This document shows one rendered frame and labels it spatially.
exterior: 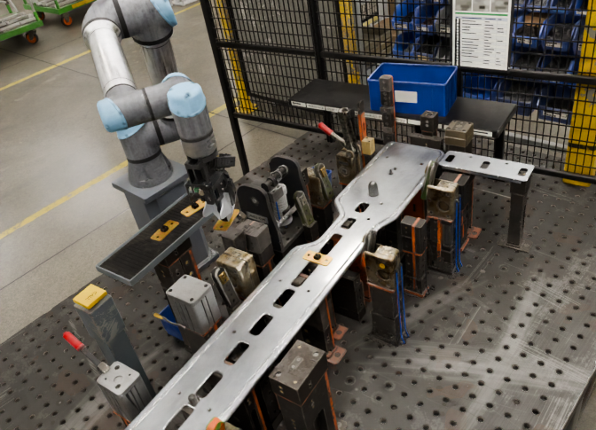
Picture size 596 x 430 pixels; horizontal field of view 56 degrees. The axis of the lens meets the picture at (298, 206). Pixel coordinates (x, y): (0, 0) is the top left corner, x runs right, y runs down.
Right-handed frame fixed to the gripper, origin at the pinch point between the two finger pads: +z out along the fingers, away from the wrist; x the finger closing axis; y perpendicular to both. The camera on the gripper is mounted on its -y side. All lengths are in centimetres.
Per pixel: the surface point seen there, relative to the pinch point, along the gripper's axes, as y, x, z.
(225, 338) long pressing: 18.2, 2.6, 25.3
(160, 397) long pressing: 37.8, -4.8, 24.8
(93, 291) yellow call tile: 23.1, -28.0, 9.8
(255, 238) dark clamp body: -12.3, -0.6, 18.8
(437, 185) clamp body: -48, 45, 22
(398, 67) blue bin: -114, 20, 14
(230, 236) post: -9.1, -6.7, 16.3
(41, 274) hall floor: -74, -192, 131
